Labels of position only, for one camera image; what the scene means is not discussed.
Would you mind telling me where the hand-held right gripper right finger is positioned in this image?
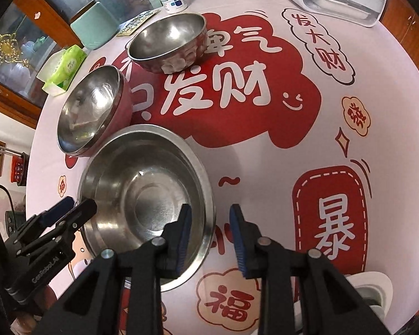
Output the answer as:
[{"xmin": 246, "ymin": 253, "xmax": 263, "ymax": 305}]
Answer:
[{"xmin": 229, "ymin": 204, "xmax": 374, "ymax": 335}]

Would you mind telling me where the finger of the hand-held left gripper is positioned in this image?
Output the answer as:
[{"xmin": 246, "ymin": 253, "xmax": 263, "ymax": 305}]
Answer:
[
  {"xmin": 20, "ymin": 199, "xmax": 99, "ymax": 252},
  {"xmin": 10, "ymin": 196, "xmax": 75, "ymax": 249}
]

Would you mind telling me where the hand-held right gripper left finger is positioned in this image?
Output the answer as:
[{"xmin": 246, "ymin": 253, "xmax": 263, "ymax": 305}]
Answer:
[{"xmin": 49, "ymin": 203, "xmax": 192, "ymax": 335}]

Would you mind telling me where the large steel bowl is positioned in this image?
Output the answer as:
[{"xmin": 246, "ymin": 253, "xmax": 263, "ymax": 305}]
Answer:
[{"xmin": 77, "ymin": 124, "xmax": 216, "ymax": 293}]

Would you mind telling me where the pink steel bowl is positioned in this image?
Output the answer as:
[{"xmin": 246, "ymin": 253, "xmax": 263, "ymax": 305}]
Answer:
[{"xmin": 57, "ymin": 65, "xmax": 134, "ymax": 157}]

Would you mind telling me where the large white plate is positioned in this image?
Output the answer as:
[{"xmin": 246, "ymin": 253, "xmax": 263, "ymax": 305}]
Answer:
[{"xmin": 346, "ymin": 271, "xmax": 394, "ymax": 322}]

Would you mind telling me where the patterned steel bowl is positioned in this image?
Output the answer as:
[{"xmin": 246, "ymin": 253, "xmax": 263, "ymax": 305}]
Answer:
[{"xmin": 127, "ymin": 12, "xmax": 208, "ymax": 75}]

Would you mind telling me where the person's left hand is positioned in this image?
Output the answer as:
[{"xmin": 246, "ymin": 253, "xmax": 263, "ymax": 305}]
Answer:
[{"xmin": 12, "ymin": 283, "xmax": 61, "ymax": 335}]

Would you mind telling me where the red basket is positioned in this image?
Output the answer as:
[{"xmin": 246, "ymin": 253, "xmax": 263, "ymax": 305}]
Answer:
[{"xmin": 11, "ymin": 154, "xmax": 26, "ymax": 185}]

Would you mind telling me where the green tissue pack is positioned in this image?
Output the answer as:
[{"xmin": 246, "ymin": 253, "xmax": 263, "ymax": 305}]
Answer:
[{"xmin": 37, "ymin": 45, "xmax": 88, "ymax": 96}]

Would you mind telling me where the small gold door ornament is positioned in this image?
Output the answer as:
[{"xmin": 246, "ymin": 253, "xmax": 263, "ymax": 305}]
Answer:
[{"xmin": 0, "ymin": 32, "xmax": 30, "ymax": 68}]

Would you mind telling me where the mint green canister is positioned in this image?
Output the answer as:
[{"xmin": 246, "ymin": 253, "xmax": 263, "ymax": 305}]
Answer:
[{"xmin": 70, "ymin": 1, "xmax": 121, "ymax": 50}]

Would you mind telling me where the glass cabinet door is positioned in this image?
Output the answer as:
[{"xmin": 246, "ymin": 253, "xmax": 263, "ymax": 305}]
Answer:
[{"xmin": 0, "ymin": 0, "xmax": 161, "ymax": 112}]

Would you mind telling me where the patterned coaster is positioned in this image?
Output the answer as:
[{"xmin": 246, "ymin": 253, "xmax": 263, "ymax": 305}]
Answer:
[{"xmin": 116, "ymin": 10, "xmax": 160, "ymax": 38}]

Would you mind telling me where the wooden wall cabinet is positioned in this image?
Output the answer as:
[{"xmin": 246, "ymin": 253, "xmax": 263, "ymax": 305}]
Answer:
[{"xmin": 384, "ymin": 0, "xmax": 419, "ymax": 91}]

